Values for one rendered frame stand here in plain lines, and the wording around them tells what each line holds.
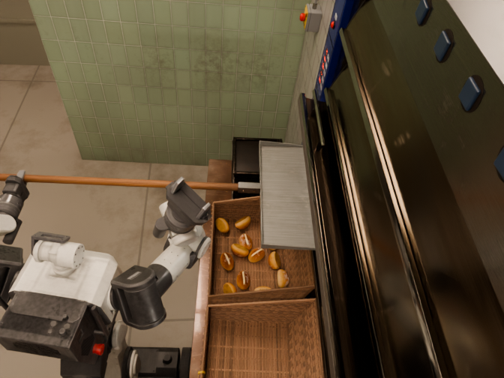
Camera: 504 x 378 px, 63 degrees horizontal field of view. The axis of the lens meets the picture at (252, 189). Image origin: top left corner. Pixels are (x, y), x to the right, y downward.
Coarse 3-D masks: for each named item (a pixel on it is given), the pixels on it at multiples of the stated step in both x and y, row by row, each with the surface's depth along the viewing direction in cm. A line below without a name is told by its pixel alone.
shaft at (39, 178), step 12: (0, 180) 160; (24, 180) 160; (36, 180) 160; (48, 180) 160; (60, 180) 161; (72, 180) 161; (84, 180) 161; (96, 180) 161; (108, 180) 162; (120, 180) 162; (132, 180) 162; (144, 180) 163; (156, 180) 164
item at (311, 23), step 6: (306, 6) 206; (312, 6) 206; (318, 6) 206; (306, 12) 205; (312, 12) 201; (318, 12) 202; (306, 18) 204; (312, 18) 203; (318, 18) 203; (306, 24) 206; (312, 24) 206; (318, 24) 206; (306, 30) 208; (312, 30) 208; (318, 30) 208
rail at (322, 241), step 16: (304, 96) 169; (304, 112) 161; (304, 128) 156; (320, 208) 131; (320, 224) 126; (320, 240) 123; (320, 256) 120; (336, 320) 107; (336, 336) 104; (336, 352) 101; (336, 368) 99
